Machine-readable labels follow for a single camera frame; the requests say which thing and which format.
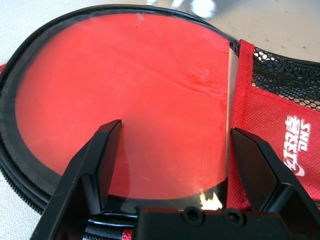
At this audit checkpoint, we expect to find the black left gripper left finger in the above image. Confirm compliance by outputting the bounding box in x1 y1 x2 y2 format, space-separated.
37 119 123 240

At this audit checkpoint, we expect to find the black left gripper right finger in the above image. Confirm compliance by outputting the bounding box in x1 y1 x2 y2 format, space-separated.
231 127 320 240

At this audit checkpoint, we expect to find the red black paddle case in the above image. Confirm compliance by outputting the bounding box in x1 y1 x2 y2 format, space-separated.
0 3 320 240

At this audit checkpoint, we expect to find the red ping-pong paddle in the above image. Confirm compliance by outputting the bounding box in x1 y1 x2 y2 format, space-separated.
14 13 231 201

